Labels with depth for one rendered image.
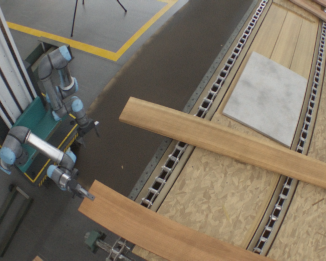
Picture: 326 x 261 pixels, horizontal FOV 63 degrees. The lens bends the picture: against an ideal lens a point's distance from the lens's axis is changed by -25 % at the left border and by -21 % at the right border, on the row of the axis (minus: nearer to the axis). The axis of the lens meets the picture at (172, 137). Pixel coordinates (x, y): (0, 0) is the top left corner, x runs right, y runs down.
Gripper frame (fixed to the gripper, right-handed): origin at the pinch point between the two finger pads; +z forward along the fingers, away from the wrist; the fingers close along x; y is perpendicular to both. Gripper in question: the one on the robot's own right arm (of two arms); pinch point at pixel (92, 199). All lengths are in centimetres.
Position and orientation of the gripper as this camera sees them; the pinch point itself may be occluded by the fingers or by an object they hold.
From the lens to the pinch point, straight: 162.9
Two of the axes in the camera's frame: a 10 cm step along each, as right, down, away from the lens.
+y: -4.6, 7.7, -4.4
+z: 8.9, 4.0, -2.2
